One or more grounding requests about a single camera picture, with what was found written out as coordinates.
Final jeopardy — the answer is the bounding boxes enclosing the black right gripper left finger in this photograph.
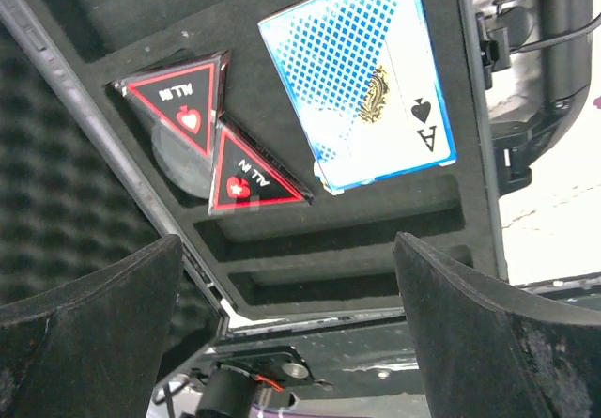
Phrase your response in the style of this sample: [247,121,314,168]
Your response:
[1,235,183,417]

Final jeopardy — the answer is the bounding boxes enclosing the blue playing card deck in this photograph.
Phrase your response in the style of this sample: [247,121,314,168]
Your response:
[258,0,457,194]

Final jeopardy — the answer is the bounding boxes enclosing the red triangle all-in button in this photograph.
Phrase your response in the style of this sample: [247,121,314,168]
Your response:
[208,116,314,216]
[113,50,230,159]

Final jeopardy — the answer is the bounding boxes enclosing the clear round dealer button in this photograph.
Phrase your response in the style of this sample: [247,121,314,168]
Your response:
[151,123,212,199]

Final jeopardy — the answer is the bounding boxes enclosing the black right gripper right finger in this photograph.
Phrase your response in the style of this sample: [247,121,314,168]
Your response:
[393,233,600,417]

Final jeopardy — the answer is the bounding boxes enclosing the black foam lined carry case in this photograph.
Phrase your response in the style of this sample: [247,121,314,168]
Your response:
[0,0,601,344]

